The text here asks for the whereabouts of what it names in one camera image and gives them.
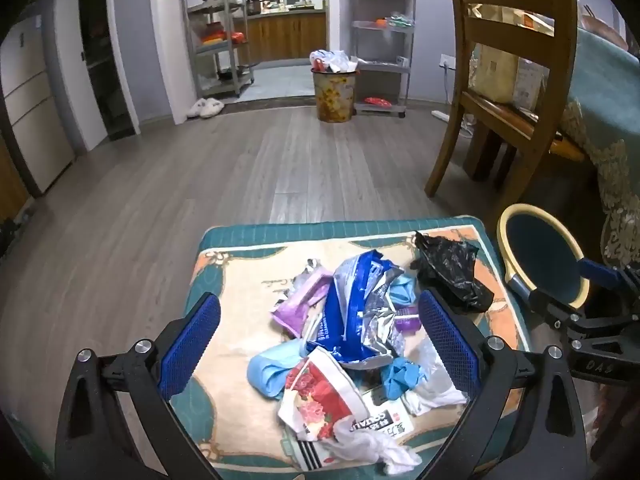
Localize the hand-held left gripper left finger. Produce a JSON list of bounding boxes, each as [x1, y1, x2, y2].
[[54, 291, 223, 480]]

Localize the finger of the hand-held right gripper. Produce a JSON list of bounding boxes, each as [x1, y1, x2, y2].
[[575, 258, 640, 302], [507, 274, 585, 332]]

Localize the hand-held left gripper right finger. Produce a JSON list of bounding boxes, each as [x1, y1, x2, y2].
[[418, 287, 588, 480]]

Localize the dark blue yellow-rimmed bin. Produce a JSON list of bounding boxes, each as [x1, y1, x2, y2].
[[496, 203, 592, 311]]

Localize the clear plastic wrapper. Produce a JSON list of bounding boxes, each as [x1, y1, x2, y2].
[[400, 337, 468, 416]]

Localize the light blue glove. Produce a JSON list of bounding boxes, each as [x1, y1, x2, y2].
[[246, 342, 311, 401], [387, 276, 421, 311]]

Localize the black plastic bag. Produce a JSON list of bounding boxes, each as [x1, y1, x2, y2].
[[410, 231, 496, 314]]

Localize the white box with black label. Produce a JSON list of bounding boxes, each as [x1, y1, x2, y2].
[[290, 387, 416, 471]]

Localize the blue foil packet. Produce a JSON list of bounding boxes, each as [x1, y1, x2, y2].
[[306, 249, 408, 368]]

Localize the purple plastic packet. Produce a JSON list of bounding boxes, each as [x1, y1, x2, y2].
[[270, 266, 335, 338]]

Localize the white tissue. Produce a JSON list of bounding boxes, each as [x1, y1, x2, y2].
[[332, 420, 423, 476]]

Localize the red floral printed packet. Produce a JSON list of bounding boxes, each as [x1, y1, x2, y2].
[[277, 347, 368, 443]]

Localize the floral patterned trash can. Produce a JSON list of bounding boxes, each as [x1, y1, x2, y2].
[[311, 67, 358, 123]]

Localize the printed stool cushion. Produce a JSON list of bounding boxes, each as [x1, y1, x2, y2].
[[170, 215, 533, 480]]

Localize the table with green tablecloth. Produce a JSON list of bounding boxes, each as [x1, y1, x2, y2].
[[557, 27, 640, 281]]

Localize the white paper bag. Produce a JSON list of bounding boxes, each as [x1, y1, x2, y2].
[[512, 57, 548, 111]]

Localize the wooden chair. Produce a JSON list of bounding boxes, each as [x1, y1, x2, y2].
[[425, 0, 593, 221]]

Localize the beige paper bag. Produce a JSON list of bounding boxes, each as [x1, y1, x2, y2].
[[470, 42, 521, 103]]

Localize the grey shelf cart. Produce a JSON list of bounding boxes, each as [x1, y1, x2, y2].
[[348, 0, 417, 118]]

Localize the golden box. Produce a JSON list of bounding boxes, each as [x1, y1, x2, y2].
[[467, 4, 556, 36]]

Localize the white refrigerator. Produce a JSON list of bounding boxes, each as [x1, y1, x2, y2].
[[0, 15, 76, 196]]

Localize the white door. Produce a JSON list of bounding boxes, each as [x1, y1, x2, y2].
[[52, 0, 108, 153]]

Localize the white plastic bags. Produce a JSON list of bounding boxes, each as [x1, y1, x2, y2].
[[309, 50, 360, 75]]

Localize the metal shelf rack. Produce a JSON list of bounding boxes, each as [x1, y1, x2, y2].
[[180, 0, 256, 100]]

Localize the wooden kitchen counter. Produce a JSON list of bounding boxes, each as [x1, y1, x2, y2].
[[245, 5, 328, 63]]

